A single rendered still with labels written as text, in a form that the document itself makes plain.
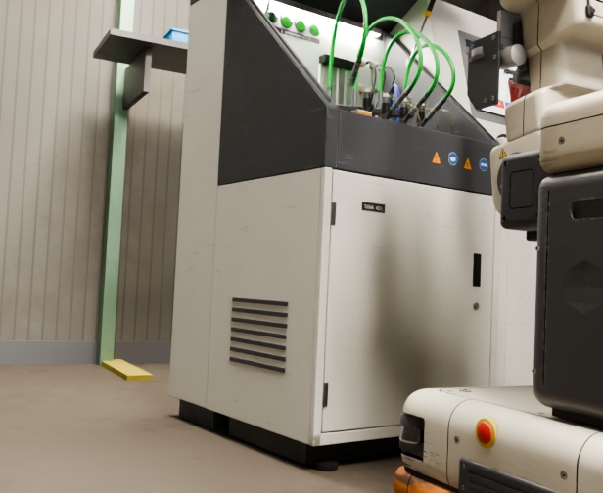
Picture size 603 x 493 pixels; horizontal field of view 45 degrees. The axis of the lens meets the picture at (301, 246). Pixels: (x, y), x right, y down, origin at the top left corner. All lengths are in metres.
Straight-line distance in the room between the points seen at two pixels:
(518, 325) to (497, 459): 1.16
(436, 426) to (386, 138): 0.90
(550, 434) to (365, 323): 0.85
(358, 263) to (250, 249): 0.38
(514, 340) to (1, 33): 3.03
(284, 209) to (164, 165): 2.27
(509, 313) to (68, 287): 2.49
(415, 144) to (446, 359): 0.64
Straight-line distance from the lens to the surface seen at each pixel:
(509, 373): 2.41
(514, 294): 2.41
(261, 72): 2.23
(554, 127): 1.29
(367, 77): 2.75
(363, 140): 1.98
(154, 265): 4.18
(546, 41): 1.63
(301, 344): 1.92
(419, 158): 2.11
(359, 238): 1.94
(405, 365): 2.07
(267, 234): 2.08
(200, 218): 2.45
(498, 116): 2.80
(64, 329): 4.09
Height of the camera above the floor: 0.48
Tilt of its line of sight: 3 degrees up
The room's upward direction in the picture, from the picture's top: 3 degrees clockwise
